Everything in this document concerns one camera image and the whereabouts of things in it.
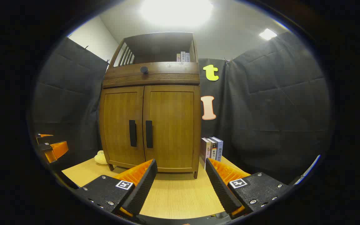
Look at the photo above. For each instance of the wooden cabinet door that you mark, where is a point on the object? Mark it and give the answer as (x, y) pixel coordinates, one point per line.
(173, 125)
(117, 125)

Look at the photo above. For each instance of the small beige book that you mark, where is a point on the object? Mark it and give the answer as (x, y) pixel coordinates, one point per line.
(178, 57)

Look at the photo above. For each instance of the black round knob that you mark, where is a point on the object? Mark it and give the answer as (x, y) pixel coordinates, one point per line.
(144, 70)

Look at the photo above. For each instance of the black and white book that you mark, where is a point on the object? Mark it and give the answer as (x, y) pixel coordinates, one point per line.
(213, 151)

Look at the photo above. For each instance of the small grey book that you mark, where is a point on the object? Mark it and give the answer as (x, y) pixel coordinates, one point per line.
(187, 57)

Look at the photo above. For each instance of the pale yellow soft object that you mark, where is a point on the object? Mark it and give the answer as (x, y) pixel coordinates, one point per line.
(100, 157)

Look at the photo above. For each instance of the silver metal clip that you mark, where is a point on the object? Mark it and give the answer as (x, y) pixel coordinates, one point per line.
(228, 60)

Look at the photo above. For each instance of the wooden double-door shoe cabinet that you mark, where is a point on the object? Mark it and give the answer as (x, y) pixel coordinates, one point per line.
(155, 73)

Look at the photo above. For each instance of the dark brown book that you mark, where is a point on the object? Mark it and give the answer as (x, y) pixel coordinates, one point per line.
(205, 150)

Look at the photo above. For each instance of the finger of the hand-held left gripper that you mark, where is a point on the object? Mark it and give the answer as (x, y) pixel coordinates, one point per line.
(44, 136)
(58, 150)

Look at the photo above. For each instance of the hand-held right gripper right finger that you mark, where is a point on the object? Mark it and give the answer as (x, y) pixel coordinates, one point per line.
(220, 184)

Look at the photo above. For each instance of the large ceiling light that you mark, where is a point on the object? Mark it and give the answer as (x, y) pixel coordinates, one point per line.
(177, 11)

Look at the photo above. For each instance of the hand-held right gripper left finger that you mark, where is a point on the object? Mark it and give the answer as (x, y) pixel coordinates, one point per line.
(142, 184)

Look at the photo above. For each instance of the small ceiling light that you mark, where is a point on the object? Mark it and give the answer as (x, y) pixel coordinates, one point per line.
(267, 34)

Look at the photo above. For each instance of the grey blue book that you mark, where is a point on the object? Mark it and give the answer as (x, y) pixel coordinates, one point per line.
(219, 150)

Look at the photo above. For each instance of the black backdrop cloth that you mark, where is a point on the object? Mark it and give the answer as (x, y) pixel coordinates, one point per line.
(277, 109)

